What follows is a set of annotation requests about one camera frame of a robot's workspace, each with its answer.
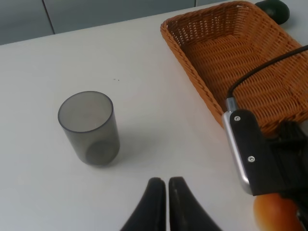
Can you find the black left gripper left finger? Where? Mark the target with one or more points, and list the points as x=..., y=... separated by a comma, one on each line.
x=150, y=213

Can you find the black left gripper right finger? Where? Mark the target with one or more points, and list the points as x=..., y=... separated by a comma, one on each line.
x=185, y=213

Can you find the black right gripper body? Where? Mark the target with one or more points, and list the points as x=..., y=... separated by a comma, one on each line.
x=290, y=149

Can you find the orange fruit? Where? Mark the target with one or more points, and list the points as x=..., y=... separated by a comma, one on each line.
x=274, y=213

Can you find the dark green avocado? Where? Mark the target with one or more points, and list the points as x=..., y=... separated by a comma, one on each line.
x=277, y=10

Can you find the orange wicker basket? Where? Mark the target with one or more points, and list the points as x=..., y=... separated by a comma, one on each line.
x=218, y=45

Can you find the grey translucent plastic cup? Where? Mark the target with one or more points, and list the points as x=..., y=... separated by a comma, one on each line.
x=88, y=120

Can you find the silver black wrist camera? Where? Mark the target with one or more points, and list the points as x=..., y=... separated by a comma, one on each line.
x=256, y=166

